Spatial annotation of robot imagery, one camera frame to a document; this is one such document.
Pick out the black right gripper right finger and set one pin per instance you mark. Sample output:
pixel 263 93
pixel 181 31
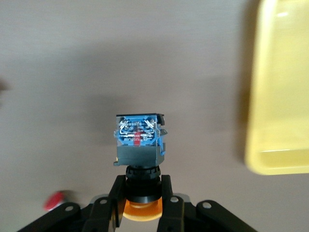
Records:
pixel 173 212

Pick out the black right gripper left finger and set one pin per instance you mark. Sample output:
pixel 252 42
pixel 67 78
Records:
pixel 113 207

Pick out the yellow push button switch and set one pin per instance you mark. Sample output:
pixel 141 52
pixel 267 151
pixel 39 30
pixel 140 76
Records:
pixel 135 154

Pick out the yellow plastic tray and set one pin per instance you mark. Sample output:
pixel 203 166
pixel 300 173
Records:
pixel 280 96

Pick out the red push button switch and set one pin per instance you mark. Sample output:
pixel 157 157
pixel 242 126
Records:
pixel 53 201

